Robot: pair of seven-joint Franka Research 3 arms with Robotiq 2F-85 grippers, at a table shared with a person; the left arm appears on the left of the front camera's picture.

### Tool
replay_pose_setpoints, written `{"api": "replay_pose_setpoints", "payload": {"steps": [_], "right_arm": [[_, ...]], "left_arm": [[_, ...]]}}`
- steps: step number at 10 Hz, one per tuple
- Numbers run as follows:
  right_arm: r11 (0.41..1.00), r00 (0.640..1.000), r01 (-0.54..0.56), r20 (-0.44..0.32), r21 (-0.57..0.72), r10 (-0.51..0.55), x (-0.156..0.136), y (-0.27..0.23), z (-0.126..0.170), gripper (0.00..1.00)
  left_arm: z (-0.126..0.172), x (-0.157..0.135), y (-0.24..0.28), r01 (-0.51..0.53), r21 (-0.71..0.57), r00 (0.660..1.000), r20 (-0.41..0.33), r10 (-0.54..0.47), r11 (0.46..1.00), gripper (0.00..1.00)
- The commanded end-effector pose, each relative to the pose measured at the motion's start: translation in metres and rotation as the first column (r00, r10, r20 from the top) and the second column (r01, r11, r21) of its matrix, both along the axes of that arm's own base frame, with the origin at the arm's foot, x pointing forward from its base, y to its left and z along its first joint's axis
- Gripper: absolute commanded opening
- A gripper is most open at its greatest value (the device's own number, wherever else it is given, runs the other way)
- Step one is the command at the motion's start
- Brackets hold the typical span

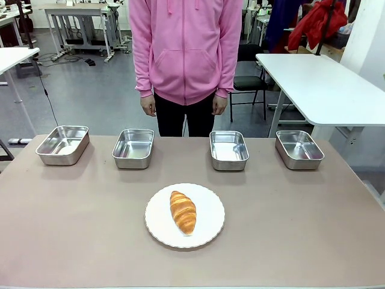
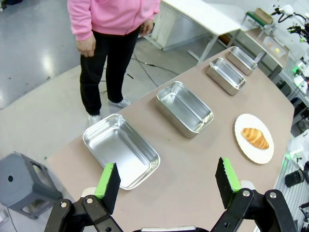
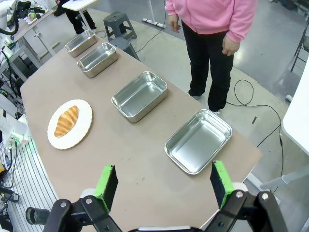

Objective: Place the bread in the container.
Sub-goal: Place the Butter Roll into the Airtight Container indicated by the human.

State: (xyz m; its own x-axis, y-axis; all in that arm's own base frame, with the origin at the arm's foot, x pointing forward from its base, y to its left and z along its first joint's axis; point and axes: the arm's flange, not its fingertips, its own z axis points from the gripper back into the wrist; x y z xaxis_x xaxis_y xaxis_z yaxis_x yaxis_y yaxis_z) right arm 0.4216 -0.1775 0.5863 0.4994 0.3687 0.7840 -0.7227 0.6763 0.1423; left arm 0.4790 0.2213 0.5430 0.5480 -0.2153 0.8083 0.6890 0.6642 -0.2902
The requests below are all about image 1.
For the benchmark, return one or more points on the person's left hand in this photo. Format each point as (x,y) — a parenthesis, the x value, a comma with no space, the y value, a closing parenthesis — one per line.
(219,105)

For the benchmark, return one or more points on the person's right hand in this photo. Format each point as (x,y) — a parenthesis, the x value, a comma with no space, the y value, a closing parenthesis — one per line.
(149,105)

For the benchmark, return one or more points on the person's left forearm pink sleeve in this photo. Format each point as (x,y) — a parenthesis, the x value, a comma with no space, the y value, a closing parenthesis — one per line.
(227,72)

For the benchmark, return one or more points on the person's right forearm pink sleeve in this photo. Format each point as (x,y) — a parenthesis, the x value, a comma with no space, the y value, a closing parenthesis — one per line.
(142,72)

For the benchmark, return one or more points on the rectangular stainless steel container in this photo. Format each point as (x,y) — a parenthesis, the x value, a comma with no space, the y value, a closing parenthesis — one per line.
(297,147)
(133,147)
(228,149)

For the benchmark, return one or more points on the steel container with whitish floor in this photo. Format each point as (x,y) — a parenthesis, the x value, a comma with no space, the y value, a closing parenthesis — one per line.
(60,144)

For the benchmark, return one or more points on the black trousers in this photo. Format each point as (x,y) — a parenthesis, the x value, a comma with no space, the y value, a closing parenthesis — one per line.
(171,120)

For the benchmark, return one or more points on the black folding chair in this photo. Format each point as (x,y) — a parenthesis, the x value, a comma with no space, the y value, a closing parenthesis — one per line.
(248,82)

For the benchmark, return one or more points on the pink zip hoodie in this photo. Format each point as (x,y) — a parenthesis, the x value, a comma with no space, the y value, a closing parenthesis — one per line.
(186,45)

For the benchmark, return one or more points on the black foot pedal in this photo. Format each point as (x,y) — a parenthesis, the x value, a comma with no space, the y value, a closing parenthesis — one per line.
(90,62)

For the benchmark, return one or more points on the large white table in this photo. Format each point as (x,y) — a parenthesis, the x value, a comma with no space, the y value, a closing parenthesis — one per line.
(316,84)

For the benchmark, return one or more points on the dark blue garment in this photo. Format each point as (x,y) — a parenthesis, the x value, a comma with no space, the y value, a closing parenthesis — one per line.
(279,24)

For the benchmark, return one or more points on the white scalloped round plate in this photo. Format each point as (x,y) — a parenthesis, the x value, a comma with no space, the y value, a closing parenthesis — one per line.
(210,216)

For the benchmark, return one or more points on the golden brown croissant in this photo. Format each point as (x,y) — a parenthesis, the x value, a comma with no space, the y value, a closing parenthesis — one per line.
(183,212)

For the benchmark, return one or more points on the grey metal workbench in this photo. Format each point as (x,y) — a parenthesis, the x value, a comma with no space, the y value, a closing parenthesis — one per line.
(75,10)

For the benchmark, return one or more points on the red jacket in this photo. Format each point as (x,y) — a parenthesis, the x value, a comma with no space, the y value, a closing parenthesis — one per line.
(312,24)

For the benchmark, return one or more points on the black pole by red jacket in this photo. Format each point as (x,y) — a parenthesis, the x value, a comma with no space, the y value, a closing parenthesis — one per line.
(324,31)

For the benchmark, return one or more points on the grey storage basket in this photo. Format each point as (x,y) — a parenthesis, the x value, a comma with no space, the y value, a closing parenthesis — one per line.
(341,40)

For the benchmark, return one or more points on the small white table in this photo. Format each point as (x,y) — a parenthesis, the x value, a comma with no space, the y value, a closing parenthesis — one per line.
(12,57)

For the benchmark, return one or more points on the black pole on white table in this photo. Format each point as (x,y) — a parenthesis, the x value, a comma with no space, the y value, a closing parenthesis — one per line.
(26,27)

